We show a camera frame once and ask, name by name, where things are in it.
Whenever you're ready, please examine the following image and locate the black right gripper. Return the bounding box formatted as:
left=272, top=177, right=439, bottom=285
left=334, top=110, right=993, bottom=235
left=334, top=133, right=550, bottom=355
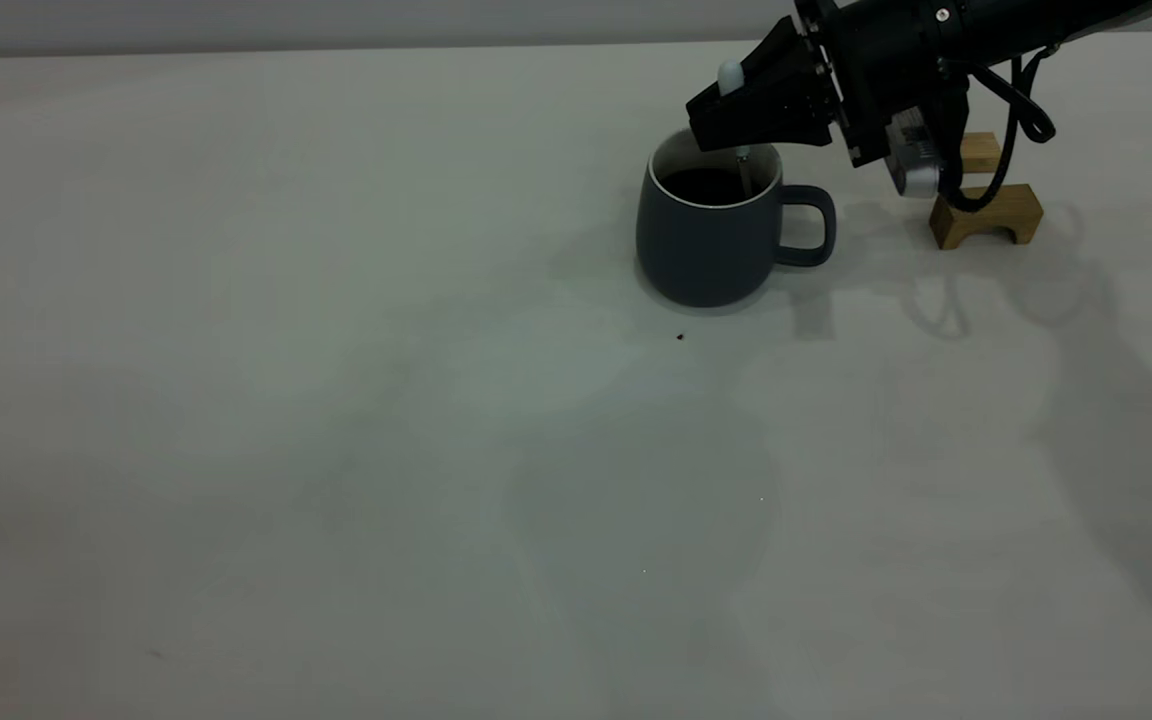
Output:
left=686, top=0, right=972, bottom=169

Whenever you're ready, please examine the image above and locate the metal spoon pale blue handle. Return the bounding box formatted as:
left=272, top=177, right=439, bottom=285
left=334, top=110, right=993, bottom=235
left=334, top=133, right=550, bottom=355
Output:
left=718, top=58, right=757, bottom=199

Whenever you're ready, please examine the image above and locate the dark grey ceramic mug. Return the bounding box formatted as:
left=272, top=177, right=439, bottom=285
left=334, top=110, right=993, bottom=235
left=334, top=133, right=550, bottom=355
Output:
left=635, top=128, right=837, bottom=308

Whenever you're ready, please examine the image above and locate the flat rectangular wooden block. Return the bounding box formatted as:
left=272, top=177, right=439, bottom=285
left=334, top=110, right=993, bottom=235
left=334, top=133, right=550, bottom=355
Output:
left=960, top=132, right=1004, bottom=176

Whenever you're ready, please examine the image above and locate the arched wooden block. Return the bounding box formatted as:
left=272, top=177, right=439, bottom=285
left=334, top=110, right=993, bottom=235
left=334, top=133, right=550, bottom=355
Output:
left=929, top=183, right=1045, bottom=251

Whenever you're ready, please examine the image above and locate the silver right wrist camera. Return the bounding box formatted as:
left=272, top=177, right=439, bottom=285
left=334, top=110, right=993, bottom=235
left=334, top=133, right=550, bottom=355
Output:
left=881, top=108, right=945, bottom=199

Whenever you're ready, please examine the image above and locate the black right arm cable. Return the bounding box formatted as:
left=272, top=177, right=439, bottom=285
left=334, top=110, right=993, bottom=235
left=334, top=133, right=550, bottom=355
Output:
left=939, top=50, right=1058, bottom=214

